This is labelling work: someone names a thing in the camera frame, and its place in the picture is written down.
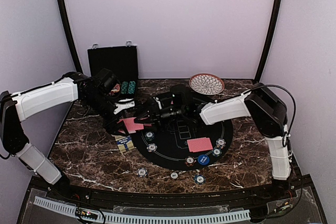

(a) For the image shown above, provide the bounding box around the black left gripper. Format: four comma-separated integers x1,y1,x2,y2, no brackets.
83,92,129,136

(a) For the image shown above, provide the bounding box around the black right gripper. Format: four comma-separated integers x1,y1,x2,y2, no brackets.
135,102,186,131

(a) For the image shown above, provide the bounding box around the red playing card deck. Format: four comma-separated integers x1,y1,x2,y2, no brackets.
119,118,144,133

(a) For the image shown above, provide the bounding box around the blue white chip stack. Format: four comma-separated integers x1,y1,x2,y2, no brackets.
137,168,148,177

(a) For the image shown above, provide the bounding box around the red card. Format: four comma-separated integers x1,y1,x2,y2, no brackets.
187,137,213,153

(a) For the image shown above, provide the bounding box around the brown white chip stack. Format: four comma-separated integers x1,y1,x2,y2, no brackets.
170,172,178,179

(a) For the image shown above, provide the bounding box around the blue small blind button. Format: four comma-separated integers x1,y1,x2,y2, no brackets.
197,154,210,166

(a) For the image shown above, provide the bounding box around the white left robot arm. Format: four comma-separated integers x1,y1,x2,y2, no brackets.
1,69,135,201

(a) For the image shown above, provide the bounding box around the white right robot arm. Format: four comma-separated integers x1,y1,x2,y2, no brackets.
132,83,291,200

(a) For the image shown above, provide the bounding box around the gold card box base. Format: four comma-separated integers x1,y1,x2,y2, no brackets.
114,135,135,153

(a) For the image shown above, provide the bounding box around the teal chip row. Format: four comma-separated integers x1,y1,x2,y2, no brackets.
127,81,137,94

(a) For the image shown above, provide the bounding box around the green chip row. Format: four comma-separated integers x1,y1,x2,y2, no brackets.
120,81,129,94

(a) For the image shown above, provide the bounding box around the round black poker mat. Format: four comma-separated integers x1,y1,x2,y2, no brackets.
131,91,234,170

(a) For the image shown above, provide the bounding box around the boxed card deck in case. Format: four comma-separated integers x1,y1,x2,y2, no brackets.
109,83,121,97

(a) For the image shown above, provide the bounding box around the black poker chip case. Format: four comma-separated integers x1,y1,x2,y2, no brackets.
87,46,139,98

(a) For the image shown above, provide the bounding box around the patterned ceramic plate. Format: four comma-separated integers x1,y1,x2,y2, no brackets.
189,73,225,95

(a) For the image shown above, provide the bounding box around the white slotted cable duct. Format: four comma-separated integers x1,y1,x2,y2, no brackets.
33,196,251,223

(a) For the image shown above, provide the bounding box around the left black frame post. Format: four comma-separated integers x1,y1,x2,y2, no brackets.
57,0,83,73

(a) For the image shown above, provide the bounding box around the black frame post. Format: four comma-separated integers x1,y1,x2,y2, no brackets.
57,0,83,73
253,0,281,83

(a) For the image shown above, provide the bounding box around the right black frame post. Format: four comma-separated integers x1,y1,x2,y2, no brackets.
253,0,281,83

